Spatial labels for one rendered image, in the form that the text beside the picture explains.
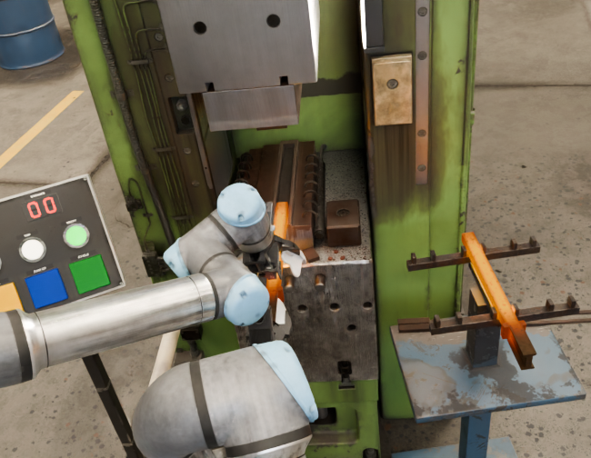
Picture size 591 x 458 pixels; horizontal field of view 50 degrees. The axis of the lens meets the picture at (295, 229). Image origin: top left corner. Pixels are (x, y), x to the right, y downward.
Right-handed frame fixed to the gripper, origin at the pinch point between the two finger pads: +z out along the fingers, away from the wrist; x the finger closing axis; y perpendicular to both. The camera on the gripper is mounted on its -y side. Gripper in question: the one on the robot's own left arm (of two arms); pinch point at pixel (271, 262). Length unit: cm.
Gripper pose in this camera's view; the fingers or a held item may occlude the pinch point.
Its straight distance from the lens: 139.6
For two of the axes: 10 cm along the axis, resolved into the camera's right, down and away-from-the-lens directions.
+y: 0.2, 9.2, -4.0
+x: 9.9, -0.6, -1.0
